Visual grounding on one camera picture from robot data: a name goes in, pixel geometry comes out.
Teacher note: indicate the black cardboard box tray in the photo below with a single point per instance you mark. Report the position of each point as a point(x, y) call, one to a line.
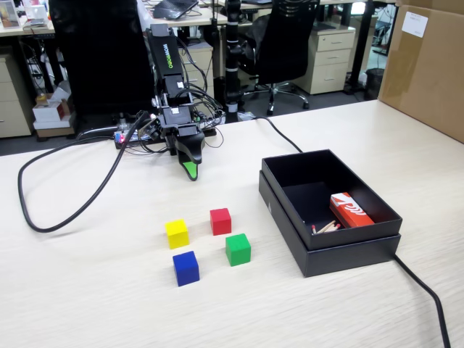
point(308, 203)

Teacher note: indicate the orange white matchbox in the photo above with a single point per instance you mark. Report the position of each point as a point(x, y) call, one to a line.
point(349, 212)

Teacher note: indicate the yellow wooden cube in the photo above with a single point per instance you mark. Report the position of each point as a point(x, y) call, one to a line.
point(177, 233)

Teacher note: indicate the black tall-back office chair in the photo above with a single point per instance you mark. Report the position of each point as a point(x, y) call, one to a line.
point(101, 54)

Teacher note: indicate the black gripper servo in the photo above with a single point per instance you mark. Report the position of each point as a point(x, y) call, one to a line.
point(177, 121)

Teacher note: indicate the black mesh trash bin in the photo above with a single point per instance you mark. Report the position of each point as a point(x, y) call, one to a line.
point(374, 85)

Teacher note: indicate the small wrist camera board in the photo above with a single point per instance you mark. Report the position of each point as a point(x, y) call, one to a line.
point(154, 128)

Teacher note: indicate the red wooden cube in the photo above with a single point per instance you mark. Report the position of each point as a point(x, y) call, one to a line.
point(220, 222)

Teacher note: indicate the cream three-drawer cabinet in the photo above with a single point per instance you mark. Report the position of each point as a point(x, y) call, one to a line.
point(330, 58)

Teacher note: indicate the controller board red LED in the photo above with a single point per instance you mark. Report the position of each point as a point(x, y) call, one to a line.
point(125, 137)

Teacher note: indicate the black open box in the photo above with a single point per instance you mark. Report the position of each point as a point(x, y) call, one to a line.
point(344, 261)

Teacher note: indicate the small white box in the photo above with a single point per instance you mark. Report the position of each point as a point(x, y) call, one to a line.
point(38, 12)

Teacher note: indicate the light wood office desk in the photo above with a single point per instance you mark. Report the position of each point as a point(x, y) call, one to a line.
point(36, 29)

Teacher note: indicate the green wooden cube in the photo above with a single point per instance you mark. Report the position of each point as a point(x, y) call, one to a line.
point(238, 250)

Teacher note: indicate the black mesh office chair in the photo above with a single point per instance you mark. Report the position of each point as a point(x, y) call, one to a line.
point(286, 47)

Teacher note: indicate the blue wooden cube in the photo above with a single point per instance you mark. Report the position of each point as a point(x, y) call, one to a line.
point(186, 269)

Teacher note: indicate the beige drawer cabinet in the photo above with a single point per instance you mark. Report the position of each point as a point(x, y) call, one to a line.
point(12, 101)

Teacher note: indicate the dark open laptop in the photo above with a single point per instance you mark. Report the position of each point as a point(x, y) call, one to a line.
point(174, 8)

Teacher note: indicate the white cardboard box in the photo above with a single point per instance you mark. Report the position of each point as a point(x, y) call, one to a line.
point(47, 114)

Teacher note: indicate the clear acrylic picture stand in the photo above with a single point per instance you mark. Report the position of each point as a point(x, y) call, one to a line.
point(9, 14)

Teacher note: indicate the large brown cardboard box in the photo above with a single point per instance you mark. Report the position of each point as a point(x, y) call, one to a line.
point(427, 79)

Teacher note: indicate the black desk leg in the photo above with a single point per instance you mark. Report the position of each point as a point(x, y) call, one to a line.
point(362, 47)

